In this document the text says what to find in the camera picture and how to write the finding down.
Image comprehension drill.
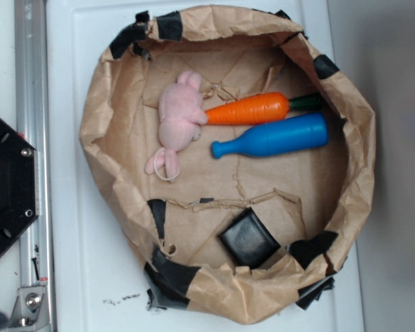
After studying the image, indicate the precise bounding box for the black square block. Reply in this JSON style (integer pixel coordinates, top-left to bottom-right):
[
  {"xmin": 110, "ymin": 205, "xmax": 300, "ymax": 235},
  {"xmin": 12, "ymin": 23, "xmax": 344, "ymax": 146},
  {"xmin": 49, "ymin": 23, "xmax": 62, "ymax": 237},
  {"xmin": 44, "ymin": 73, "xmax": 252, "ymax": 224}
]
[{"xmin": 218, "ymin": 207, "xmax": 281, "ymax": 269}]

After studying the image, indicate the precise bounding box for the pink plush bunny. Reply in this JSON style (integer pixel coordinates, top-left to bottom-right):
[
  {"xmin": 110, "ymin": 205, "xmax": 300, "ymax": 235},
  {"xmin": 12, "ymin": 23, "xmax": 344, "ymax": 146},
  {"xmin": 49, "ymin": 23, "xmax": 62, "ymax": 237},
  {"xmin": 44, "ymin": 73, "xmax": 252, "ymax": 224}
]
[{"xmin": 145, "ymin": 71, "xmax": 208, "ymax": 182}]

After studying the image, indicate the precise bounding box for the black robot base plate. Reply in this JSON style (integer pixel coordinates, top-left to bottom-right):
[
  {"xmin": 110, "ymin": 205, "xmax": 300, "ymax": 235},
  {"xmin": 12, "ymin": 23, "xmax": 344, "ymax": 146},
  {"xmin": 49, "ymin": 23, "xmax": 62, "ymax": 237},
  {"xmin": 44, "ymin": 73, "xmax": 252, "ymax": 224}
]
[{"xmin": 0, "ymin": 118, "xmax": 38, "ymax": 258}]

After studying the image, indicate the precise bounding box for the white tray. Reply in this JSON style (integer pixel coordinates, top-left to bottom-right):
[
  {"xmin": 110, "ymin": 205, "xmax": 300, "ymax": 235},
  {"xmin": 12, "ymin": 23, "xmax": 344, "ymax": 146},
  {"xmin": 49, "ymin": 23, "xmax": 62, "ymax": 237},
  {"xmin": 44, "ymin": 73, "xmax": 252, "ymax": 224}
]
[{"xmin": 46, "ymin": 1, "xmax": 364, "ymax": 331}]

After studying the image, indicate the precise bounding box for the brown paper bag basin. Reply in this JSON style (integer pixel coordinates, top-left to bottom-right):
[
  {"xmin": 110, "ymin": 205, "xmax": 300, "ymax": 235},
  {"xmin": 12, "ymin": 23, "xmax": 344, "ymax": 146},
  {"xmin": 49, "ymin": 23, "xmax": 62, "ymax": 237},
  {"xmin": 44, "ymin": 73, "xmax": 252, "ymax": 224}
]
[{"xmin": 80, "ymin": 5, "xmax": 376, "ymax": 324}]

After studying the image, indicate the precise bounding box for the orange toy carrot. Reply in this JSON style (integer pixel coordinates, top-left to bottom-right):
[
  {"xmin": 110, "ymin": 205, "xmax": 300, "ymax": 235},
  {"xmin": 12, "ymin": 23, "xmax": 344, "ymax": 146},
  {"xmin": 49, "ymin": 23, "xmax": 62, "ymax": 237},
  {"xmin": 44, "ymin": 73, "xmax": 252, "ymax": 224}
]
[{"xmin": 205, "ymin": 92, "xmax": 322, "ymax": 125}]

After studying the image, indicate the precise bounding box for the aluminium extrusion rail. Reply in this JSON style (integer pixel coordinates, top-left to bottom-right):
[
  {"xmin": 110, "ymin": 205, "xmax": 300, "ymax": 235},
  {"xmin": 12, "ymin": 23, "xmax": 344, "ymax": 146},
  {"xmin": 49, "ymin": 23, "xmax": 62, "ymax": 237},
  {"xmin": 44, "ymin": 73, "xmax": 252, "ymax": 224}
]
[{"xmin": 15, "ymin": 1, "xmax": 57, "ymax": 331}]

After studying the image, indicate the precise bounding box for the blue plastic bottle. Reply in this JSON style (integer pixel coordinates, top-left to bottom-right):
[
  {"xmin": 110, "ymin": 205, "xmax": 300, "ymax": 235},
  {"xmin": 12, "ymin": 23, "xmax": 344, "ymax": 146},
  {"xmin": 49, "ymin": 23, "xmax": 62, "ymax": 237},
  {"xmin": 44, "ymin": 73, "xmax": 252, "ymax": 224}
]
[{"xmin": 212, "ymin": 113, "xmax": 329, "ymax": 158}]

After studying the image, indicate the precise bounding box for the metal corner bracket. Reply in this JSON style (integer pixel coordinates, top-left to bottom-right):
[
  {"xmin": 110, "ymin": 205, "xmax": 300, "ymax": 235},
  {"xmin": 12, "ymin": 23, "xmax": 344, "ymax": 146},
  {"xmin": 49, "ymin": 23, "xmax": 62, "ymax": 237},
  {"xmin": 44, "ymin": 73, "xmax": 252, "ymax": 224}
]
[{"xmin": 7, "ymin": 286, "xmax": 50, "ymax": 331}]

